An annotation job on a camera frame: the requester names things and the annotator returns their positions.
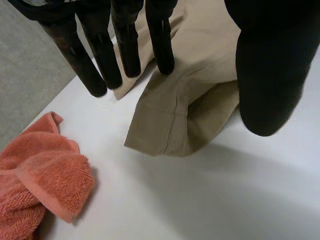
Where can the beige shorts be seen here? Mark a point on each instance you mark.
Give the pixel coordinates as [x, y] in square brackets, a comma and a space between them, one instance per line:
[200, 75]

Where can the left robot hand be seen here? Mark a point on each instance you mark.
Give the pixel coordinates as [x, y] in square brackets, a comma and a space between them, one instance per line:
[272, 75]

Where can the coral towel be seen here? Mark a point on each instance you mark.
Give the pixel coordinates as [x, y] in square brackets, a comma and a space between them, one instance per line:
[47, 175]

